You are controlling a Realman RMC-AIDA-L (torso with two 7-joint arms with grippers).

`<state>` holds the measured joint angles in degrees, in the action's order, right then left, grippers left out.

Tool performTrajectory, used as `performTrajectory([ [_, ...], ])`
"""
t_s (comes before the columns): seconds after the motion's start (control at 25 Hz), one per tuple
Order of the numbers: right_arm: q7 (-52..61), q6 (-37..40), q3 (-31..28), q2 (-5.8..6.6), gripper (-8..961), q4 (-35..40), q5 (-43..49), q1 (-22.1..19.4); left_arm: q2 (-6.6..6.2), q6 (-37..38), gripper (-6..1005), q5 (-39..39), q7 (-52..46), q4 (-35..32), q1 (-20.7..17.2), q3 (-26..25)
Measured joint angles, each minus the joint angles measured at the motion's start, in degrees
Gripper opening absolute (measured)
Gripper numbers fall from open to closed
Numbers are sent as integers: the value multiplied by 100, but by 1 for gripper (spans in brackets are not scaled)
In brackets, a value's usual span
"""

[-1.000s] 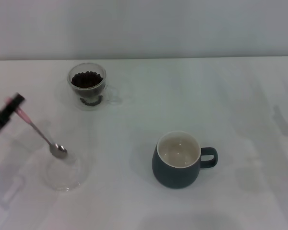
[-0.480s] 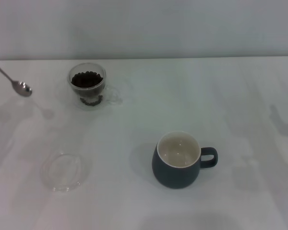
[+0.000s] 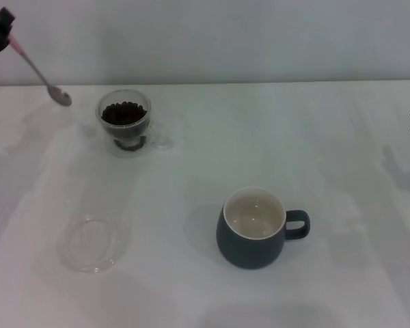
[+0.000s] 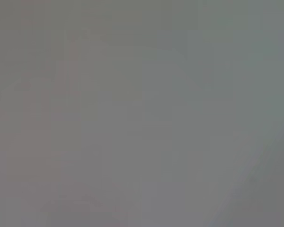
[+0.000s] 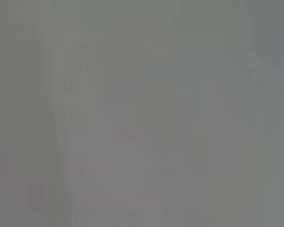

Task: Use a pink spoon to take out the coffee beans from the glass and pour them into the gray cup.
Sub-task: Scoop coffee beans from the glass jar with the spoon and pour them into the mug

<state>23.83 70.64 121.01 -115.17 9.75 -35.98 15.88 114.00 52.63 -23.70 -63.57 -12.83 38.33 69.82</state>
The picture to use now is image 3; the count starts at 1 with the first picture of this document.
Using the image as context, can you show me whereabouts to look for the clear glass saucer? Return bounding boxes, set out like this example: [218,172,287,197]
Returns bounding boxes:
[56,215,131,274]

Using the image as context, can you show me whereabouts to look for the clear double wall glass cup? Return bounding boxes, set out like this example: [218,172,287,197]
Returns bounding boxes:
[94,89,175,159]

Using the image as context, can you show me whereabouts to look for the pink handled metal spoon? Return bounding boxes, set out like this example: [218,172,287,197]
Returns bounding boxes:
[0,12,72,107]

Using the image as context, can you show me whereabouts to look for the coffee beans pile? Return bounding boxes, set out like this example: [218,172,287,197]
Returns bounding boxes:
[101,101,148,153]

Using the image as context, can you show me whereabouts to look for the dark green ceramic mug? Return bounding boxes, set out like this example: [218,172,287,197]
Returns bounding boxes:
[215,186,311,270]

